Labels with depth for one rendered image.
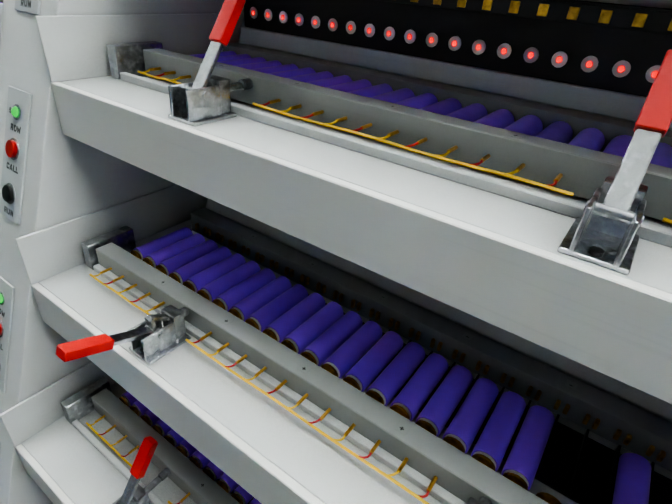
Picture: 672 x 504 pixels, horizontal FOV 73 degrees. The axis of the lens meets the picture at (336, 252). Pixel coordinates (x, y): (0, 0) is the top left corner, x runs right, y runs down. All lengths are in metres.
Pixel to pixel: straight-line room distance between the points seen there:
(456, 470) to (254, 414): 0.14
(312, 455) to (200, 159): 0.21
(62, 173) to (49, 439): 0.29
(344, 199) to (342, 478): 0.18
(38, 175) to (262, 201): 0.25
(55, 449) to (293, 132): 0.43
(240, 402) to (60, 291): 0.22
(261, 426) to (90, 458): 0.27
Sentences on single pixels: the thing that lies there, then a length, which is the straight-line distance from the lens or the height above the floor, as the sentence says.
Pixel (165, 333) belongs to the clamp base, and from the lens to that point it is 0.39.
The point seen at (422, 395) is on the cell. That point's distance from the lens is 0.35.
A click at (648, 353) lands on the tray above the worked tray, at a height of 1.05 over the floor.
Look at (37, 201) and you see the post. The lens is 0.49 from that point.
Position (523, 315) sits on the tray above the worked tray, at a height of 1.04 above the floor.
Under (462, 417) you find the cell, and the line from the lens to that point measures 0.34.
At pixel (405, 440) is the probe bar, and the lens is 0.32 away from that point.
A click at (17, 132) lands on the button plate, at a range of 0.52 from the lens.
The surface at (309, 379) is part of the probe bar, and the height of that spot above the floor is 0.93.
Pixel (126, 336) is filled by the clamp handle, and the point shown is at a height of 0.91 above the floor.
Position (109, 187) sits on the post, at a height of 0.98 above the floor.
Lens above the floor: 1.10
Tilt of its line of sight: 15 degrees down
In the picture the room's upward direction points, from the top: 16 degrees clockwise
